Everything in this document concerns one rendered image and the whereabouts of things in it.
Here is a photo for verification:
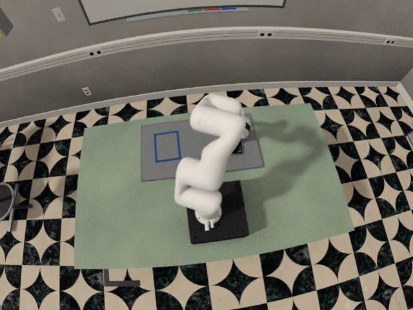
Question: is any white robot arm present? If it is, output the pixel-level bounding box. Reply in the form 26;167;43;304
174;94;250;231

